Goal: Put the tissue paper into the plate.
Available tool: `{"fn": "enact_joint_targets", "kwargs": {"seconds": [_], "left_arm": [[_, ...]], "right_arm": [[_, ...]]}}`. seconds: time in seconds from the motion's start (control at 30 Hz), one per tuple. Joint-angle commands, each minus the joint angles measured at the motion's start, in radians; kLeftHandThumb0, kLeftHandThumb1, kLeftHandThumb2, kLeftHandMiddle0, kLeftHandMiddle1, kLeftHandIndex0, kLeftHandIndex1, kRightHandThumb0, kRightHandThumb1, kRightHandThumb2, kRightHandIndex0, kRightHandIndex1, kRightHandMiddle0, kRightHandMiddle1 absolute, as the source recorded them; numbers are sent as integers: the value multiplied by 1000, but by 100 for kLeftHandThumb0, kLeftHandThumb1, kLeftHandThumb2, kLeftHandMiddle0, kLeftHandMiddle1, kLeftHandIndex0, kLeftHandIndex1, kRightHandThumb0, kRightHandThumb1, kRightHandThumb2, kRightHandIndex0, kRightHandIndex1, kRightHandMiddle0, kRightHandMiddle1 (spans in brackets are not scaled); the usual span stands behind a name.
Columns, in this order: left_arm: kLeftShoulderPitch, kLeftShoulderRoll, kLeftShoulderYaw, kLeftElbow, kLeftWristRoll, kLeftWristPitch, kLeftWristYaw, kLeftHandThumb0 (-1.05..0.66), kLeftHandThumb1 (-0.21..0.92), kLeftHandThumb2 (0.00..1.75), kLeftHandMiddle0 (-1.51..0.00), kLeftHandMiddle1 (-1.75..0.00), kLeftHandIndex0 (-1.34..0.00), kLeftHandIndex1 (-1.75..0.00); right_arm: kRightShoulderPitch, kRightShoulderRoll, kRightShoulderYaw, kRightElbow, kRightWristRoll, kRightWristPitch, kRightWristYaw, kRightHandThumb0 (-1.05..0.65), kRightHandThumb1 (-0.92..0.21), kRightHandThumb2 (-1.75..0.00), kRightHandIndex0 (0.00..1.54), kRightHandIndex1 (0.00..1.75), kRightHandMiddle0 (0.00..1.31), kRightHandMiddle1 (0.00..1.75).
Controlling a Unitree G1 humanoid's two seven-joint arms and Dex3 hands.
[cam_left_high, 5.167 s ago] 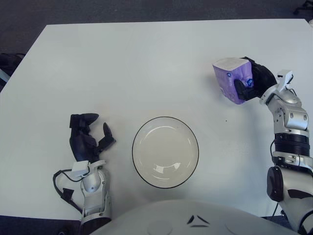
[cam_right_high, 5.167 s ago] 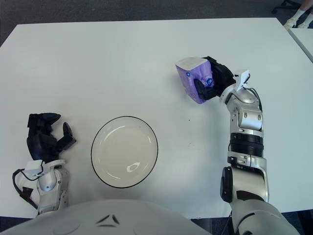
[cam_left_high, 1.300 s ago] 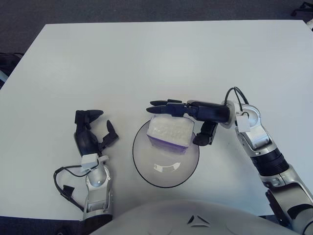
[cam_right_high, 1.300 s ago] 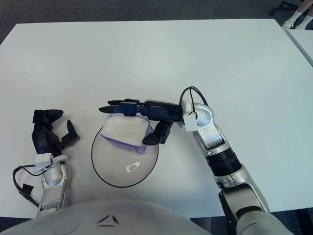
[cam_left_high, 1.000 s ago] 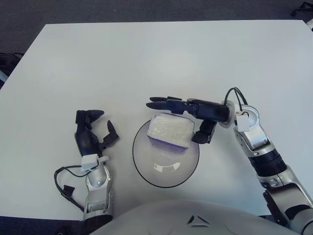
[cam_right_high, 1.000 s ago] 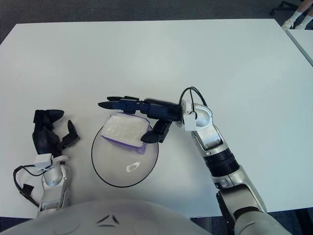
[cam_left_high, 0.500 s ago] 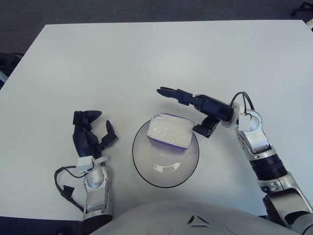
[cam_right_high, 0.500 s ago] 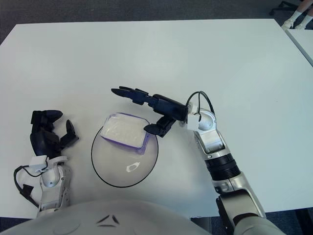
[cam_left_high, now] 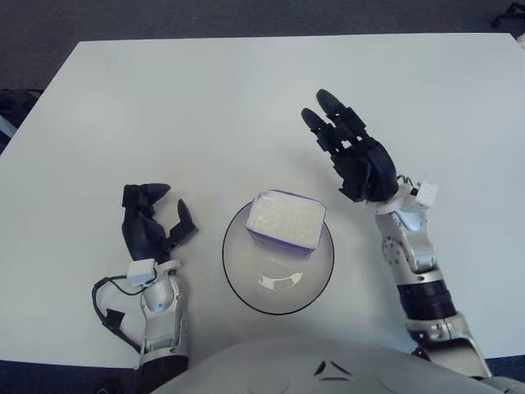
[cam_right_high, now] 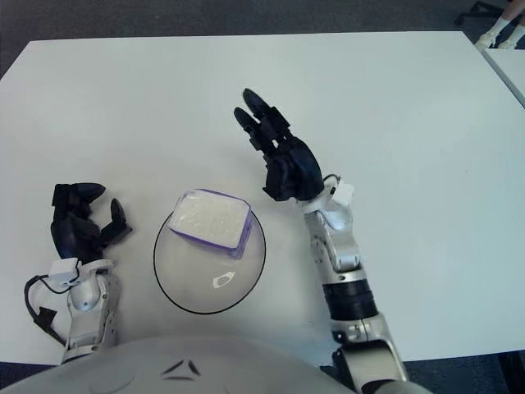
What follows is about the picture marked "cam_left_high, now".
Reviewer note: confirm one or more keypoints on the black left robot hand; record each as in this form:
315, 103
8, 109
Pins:
139, 230

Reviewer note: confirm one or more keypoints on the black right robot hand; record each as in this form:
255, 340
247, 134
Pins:
369, 168

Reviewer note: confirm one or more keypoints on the purple tissue paper pack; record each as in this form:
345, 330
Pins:
283, 217

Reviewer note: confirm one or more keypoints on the white plate with black rim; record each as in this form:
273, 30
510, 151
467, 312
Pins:
279, 295

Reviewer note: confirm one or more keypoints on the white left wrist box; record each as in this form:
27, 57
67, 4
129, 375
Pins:
141, 273

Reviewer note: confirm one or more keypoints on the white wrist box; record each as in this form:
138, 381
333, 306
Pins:
426, 195
141, 273

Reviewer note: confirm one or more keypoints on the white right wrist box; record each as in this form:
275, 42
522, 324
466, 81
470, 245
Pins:
426, 195

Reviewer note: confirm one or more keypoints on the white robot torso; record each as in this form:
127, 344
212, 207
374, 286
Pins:
266, 361

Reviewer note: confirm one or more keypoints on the black office chair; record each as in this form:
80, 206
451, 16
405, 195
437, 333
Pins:
512, 8

